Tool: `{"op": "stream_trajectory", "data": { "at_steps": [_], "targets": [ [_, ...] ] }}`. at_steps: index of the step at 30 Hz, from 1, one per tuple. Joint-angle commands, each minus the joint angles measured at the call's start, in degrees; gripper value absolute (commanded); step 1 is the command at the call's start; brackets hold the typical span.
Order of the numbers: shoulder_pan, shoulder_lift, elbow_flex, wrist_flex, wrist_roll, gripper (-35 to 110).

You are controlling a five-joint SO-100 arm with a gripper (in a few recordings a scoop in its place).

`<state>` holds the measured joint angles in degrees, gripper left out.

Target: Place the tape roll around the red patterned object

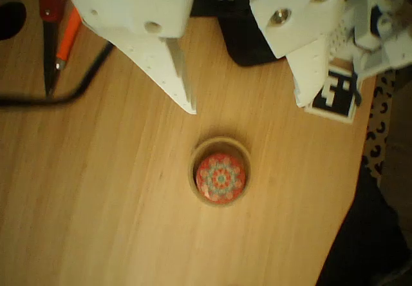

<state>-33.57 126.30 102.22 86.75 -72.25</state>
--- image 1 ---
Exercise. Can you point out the white leader arm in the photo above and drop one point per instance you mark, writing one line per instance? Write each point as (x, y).
(370, 38)

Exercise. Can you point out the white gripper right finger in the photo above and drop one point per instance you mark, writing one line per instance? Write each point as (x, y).
(299, 25)

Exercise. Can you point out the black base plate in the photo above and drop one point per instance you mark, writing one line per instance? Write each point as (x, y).
(248, 47)

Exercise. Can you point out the red mandala patterned disc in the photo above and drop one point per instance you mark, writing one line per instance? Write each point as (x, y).
(221, 178)

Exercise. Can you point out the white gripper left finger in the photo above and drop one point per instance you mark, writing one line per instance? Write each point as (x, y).
(128, 5)

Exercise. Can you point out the black and white marker cube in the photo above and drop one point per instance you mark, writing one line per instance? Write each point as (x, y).
(334, 89)

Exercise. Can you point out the leopard pattern rug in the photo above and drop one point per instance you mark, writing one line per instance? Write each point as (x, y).
(380, 128)

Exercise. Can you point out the orange pen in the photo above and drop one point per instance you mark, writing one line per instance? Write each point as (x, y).
(69, 34)

